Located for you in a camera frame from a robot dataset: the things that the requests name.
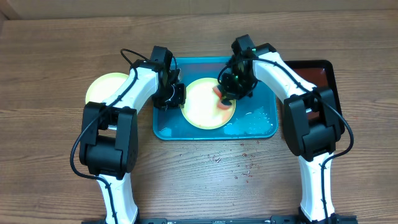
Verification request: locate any yellow plate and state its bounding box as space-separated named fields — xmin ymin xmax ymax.
xmin=85 ymin=72 xmax=129 ymax=104
xmin=181 ymin=78 xmax=236 ymax=129

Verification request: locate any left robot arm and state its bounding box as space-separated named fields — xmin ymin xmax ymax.
xmin=71 ymin=57 xmax=185 ymax=223

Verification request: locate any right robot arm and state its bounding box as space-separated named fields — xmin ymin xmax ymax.
xmin=213 ymin=42 xmax=343 ymax=223

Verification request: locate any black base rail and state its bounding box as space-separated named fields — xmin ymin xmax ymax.
xmin=81 ymin=215 xmax=358 ymax=224

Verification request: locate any black tray with water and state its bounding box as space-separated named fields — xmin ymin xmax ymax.
xmin=281 ymin=60 xmax=342 ymax=137

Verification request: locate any red green sponge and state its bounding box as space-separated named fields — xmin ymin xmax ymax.
xmin=213 ymin=86 xmax=232 ymax=110

